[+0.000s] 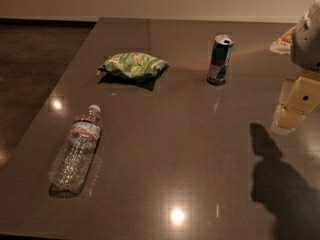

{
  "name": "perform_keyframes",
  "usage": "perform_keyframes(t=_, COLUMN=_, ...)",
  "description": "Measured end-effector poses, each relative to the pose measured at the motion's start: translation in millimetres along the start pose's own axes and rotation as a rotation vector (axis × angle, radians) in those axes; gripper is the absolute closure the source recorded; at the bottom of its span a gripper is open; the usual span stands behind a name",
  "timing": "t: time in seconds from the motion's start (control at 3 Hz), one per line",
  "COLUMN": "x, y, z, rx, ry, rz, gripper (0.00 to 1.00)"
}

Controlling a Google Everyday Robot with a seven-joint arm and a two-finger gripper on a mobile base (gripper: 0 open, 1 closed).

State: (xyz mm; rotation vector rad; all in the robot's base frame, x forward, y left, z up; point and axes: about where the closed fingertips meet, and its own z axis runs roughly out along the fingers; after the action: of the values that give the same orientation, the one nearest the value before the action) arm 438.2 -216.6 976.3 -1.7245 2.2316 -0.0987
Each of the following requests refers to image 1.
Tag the clear plastic water bottle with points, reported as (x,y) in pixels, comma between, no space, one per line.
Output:
(69,170)

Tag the green chips bag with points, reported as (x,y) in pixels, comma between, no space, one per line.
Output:
(135,66)

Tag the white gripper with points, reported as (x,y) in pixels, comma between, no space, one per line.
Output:
(306,47)

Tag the blue silver redbull can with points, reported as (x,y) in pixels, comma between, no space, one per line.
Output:
(220,57)

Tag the tan snack packet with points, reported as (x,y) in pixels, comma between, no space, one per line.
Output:
(284,43)

